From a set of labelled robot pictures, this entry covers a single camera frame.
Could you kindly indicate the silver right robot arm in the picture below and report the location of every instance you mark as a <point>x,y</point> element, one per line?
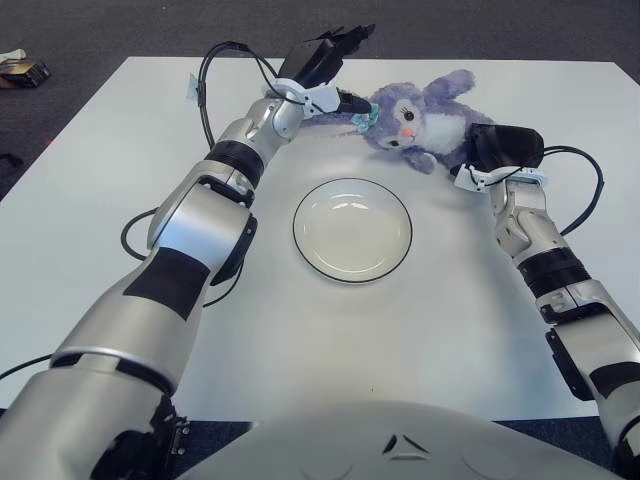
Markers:
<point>530,235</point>

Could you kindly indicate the purple plush bunny doll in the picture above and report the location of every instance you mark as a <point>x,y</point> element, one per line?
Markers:
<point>435,125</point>

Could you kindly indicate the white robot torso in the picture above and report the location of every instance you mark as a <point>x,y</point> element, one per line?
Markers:
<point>350,450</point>

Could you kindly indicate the dark cardboard box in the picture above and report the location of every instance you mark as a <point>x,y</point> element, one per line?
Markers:
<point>27,74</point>

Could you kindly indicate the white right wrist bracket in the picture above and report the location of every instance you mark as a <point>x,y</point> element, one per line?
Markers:
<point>467,177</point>

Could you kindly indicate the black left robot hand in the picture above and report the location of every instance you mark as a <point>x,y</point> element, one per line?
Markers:
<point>312,62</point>

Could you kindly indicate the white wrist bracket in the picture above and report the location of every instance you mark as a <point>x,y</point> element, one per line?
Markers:
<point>325,97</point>
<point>467,177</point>

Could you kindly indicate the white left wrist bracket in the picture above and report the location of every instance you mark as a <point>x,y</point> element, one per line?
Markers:
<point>325,97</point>

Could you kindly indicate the white crumpled paper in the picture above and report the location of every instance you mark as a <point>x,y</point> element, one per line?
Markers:
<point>15,54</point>

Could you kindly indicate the white plate with black rim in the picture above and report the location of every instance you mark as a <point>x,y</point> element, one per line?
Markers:
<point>350,235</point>

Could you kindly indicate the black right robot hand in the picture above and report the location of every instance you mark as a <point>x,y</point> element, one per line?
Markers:
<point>510,147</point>

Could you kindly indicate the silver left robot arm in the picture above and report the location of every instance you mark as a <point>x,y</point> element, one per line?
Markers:
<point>200,235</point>

